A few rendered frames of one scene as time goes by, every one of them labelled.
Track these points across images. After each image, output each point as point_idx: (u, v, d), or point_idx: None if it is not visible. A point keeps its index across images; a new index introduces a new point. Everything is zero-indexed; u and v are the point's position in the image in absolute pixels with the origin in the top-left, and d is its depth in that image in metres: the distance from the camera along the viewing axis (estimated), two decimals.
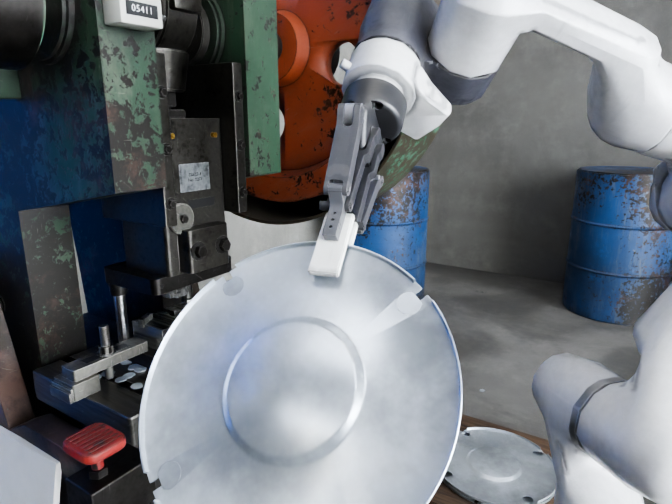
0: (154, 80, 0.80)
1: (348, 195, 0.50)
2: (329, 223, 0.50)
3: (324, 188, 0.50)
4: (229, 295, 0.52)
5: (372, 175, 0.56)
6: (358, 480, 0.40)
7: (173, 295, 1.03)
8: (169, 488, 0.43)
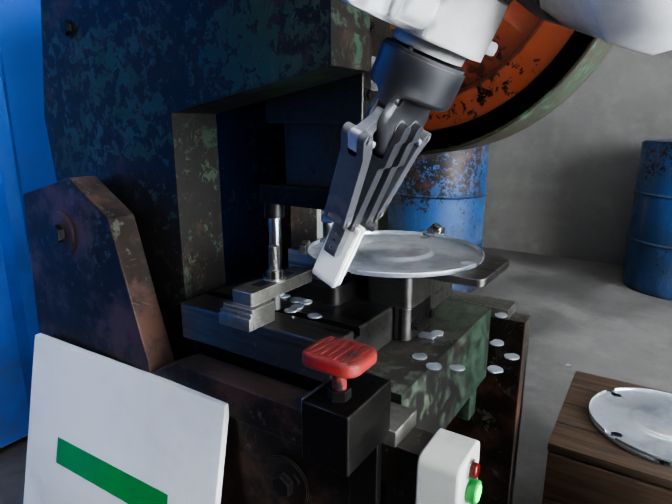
0: None
1: None
2: None
3: (380, 215, 0.52)
4: (419, 237, 0.96)
5: None
6: (369, 265, 0.78)
7: None
8: None
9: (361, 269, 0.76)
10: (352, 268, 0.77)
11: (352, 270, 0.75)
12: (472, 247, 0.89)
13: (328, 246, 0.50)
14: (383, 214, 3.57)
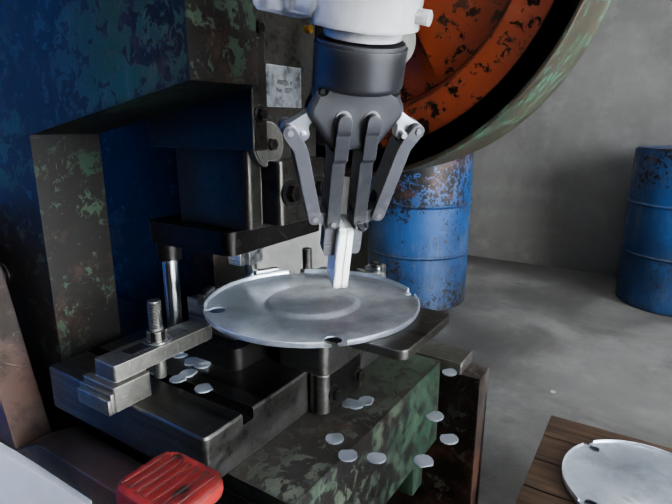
0: None
1: None
2: (359, 240, 0.51)
3: (382, 217, 0.50)
4: None
5: (331, 149, 0.47)
6: (377, 295, 0.73)
7: (244, 262, 0.74)
8: None
9: (393, 294, 0.74)
10: (398, 297, 0.73)
11: (403, 295, 0.73)
12: (235, 285, 0.78)
13: (321, 244, 0.51)
14: (366, 223, 3.41)
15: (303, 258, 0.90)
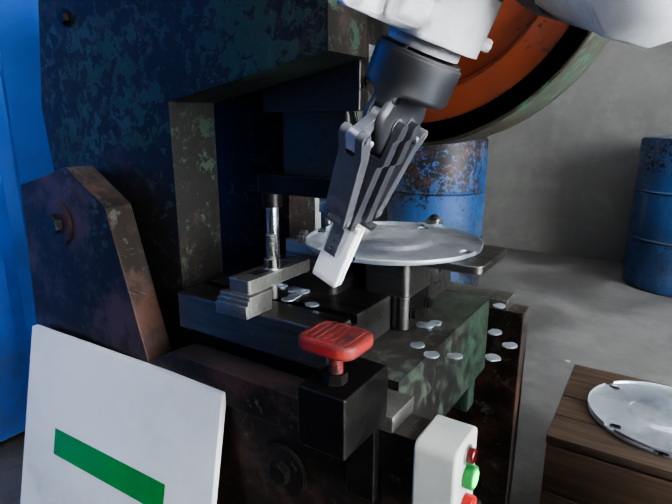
0: None
1: None
2: None
3: (379, 214, 0.52)
4: None
5: None
6: None
7: None
8: None
9: None
10: None
11: (327, 232, 0.93)
12: (425, 263, 0.72)
13: (328, 246, 0.50)
14: (382, 211, 3.56)
15: None
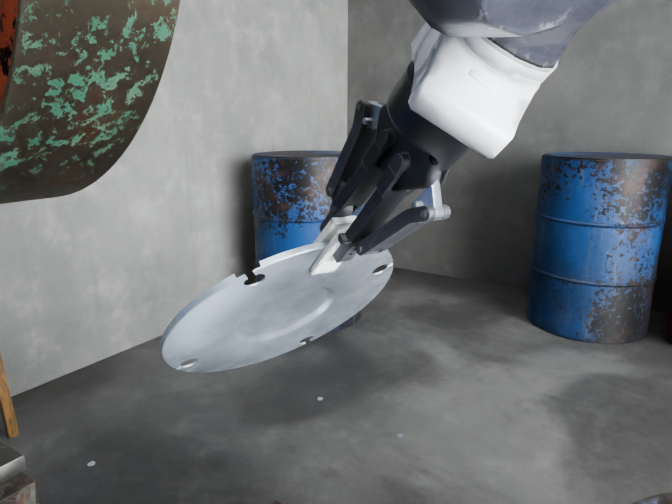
0: None
1: (329, 196, 0.49)
2: (331, 219, 0.52)
3: (344, 187, 0.51)
4: None
5: (379, 191, 0.43)
6: (296, 336, 0.70)
7: None
8: None
9: None
10: None
11: None
12: (172, 330, 0.52)
13: (344, 260, 0.50)
14: None
15: None
